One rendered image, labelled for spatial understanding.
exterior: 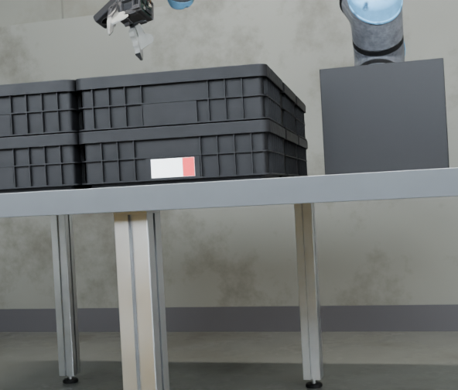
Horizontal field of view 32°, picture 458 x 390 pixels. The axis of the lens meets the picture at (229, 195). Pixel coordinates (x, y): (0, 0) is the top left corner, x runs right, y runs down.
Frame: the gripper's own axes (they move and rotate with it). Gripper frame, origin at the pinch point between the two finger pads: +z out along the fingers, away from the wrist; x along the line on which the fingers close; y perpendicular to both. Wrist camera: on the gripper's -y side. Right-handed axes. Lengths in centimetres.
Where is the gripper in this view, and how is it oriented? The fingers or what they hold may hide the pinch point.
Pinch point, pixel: (123, 49)
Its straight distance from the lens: 215.0
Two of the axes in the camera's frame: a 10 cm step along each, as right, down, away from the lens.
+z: 0.4, 9.3, -3.5
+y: 8.9, -2.0, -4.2
